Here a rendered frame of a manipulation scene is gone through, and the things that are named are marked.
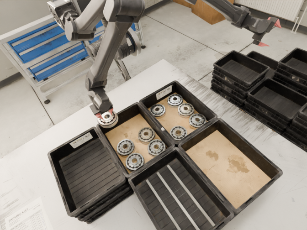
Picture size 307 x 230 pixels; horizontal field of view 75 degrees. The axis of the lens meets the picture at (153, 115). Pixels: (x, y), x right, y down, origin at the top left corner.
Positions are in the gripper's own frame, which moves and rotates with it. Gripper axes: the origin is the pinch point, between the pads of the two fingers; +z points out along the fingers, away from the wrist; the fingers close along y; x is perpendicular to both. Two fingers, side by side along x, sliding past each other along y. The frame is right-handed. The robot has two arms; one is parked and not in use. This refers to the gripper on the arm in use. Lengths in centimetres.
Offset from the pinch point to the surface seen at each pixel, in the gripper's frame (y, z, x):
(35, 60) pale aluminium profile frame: -31, 50, 167
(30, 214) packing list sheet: -64, 34, -7
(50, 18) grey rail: 8, 17, 174
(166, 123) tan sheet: 29.5, 22.4, -11.2
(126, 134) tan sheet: 4.8, 22.2, -2.4
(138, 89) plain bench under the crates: 35, 37, 39
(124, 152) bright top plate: -2.1, 18.9, -14.0
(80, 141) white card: -20.3, 16.3, 6.7
